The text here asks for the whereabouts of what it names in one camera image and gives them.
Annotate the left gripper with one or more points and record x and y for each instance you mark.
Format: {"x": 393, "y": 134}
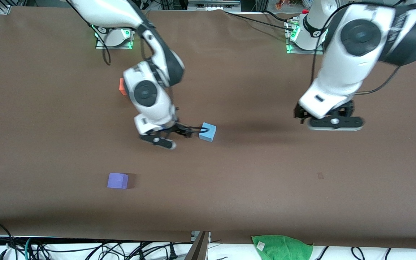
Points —
{"x": 299, "y": 113}

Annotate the metal table corner bracket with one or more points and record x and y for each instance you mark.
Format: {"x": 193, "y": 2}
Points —
{"x": 4, "y": 9}

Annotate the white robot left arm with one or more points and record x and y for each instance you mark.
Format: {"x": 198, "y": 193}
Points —
{"x": 341, "y": 68}

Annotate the purple foam block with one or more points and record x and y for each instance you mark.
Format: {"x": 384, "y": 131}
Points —
{"x": 117, "y": 181}

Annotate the green cloth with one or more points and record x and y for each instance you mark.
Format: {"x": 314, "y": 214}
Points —
{"x": 282, "y": 249}

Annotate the grey metal post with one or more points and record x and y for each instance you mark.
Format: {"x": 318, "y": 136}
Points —
{"x": 198, "y": 249}

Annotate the brown table cover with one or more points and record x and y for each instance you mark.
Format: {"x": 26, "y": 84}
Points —
{"x": 229, "y": 180}

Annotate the orange foam block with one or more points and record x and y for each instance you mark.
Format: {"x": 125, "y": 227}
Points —
{"x": 122, "y": 87}

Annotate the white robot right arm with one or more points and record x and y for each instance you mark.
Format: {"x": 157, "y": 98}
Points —
{"x": 144, "y": 94}

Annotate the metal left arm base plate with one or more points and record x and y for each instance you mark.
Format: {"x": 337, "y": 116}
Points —
{"x": 298, "y": 51}

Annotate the blue foam block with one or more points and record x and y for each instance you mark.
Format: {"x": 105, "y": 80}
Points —
{"x": 209, "y": 134}

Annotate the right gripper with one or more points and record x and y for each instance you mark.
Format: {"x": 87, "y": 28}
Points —
{"x": 177, "y": 128}

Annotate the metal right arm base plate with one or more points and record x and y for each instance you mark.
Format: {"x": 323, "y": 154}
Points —
{"x": 101, "y": 46}

